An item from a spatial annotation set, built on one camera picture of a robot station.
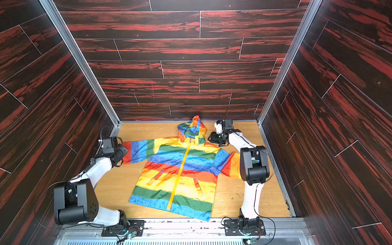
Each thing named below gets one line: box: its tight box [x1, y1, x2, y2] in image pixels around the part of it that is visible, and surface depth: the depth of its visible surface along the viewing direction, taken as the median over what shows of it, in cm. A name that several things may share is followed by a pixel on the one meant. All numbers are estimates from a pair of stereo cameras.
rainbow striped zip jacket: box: [121, 115, 242, 222], surface depth 95 cm
